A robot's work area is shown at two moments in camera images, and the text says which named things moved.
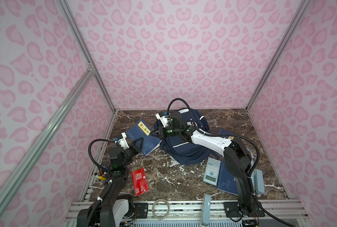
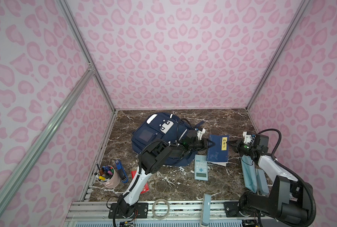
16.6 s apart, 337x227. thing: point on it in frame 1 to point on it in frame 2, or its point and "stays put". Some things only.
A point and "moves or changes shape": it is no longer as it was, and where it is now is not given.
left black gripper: x=135 y=148 to x=205 y=144
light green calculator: x=211 y=172 to x=200 y=167
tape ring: x=153 y=207 stays put
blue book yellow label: x=222 y=131 moves or changes shape
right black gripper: x=162 y=134 to x=238 y=144
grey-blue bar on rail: x=206 y=209 stays put
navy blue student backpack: x=182 y=151 moves or changes shape
